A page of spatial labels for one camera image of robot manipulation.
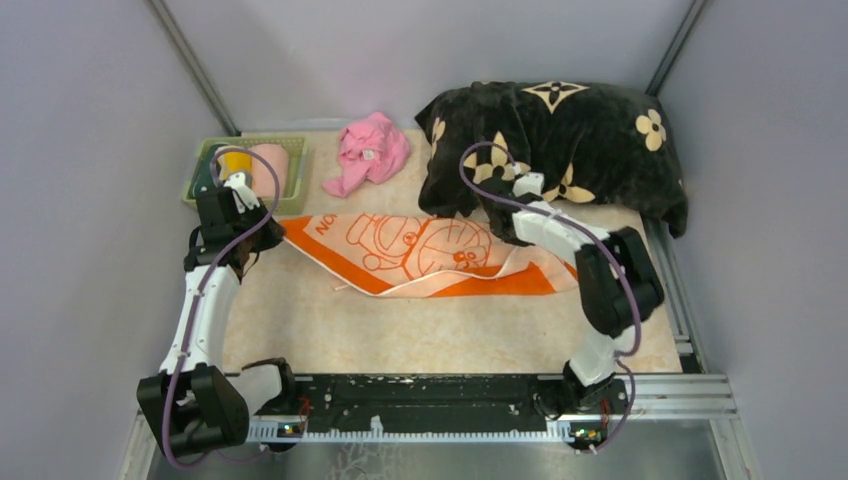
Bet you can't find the grey yellow duck towel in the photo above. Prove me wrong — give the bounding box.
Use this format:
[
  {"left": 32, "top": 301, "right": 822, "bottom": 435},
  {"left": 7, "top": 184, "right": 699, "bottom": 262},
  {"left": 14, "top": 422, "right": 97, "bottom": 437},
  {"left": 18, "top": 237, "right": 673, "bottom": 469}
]
[{"left": 216, "top": 151, "right": 253, "bottom": 182}]

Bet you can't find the black floral pillow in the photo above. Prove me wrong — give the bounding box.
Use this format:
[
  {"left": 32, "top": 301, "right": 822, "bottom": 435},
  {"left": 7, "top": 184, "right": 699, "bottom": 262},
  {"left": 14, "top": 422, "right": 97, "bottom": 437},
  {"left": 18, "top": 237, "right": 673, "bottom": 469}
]
[{"left": 415, "top": 81, "right": 688, "bottom": 242}]

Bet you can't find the orange peach towel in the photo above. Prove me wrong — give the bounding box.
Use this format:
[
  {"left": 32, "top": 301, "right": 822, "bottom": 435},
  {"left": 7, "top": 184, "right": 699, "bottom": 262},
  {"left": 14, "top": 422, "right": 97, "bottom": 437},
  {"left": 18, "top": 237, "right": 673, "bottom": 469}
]
[{"left": 281, "top": 214, "right": 578, "bottom": 298}]

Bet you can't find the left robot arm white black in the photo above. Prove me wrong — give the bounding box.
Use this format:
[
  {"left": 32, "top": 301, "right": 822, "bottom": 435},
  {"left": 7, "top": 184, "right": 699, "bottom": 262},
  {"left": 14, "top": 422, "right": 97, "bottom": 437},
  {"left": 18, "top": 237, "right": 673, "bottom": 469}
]
[{"left": 136, "top": 184, "right": 300, "bottom": 468}]

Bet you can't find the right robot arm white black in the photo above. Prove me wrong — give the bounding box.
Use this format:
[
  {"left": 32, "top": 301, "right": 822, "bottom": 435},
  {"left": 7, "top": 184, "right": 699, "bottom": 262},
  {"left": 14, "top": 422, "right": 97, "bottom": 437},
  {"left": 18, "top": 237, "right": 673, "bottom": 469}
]
[{"left": 474, "top": 173, "right": 665, "bottom": 412}]

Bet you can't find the rolled dark green towel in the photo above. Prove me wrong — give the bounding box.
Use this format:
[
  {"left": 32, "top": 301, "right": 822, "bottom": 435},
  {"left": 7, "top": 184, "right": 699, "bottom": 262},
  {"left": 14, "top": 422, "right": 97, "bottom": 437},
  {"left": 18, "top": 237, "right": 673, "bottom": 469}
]
[{"left": 187, "top": 143, "right": 221, "bottom": 200}]

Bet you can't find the rolled peach towel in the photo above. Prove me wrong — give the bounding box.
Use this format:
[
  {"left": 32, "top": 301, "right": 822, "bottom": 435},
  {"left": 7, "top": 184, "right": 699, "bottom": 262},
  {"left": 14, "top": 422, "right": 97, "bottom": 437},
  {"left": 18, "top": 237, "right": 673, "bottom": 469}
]
[{"left": 249, "top": 143, "right": 289, "bottom": 200}]

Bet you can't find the green plastic basket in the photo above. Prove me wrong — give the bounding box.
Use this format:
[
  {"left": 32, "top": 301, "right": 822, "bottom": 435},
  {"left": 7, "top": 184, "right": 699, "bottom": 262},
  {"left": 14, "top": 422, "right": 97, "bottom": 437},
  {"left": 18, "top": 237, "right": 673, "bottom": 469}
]
[{"left": 181, "top": 135, "right": 311, "bottom": 216}]

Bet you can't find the pink towel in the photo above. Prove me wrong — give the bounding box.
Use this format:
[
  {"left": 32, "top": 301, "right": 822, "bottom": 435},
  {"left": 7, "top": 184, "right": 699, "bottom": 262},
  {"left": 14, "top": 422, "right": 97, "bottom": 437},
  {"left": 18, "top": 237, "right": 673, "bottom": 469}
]
[{"left": 322, "top": 112, "right": 411, "bottom": 198}]

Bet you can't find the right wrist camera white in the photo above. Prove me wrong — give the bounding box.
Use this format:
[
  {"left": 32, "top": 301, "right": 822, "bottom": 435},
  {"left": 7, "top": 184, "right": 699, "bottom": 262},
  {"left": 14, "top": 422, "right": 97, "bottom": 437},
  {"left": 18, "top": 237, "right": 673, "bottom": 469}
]
[{"left": 512, "top": 172, "right": 544, "bottom": 197}]

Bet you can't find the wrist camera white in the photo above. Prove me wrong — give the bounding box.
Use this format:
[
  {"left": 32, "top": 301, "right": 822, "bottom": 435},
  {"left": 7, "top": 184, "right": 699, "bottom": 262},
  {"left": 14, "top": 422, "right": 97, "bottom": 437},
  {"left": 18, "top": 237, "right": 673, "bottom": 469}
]
[
  {"left": 512, "top": 172, "right": 544, "bottom": 197},
  {"left": 223, "top": 170, "right": 261, "bottom": 213}
]

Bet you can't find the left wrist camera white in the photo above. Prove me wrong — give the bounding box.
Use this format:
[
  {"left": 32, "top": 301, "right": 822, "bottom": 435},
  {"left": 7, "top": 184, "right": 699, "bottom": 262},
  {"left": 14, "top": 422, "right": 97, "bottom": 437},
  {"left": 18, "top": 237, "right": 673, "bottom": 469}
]
[{"left": 223, "top": 170, "right": 261, "bottom": 213}]

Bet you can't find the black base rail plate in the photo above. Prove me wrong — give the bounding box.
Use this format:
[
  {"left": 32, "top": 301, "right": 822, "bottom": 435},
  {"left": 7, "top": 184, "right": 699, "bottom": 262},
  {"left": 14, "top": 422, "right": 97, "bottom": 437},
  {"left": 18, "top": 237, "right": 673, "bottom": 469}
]
[{"left": 259, "top": 374, "right": 629, "bottom": 439}]

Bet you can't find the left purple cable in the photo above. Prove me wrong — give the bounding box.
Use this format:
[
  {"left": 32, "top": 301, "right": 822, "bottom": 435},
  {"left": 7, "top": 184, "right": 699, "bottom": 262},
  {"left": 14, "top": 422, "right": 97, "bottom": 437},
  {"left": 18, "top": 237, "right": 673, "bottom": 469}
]
[{"left": 160, "top": 145, "right": 283, "bottom": 472}]

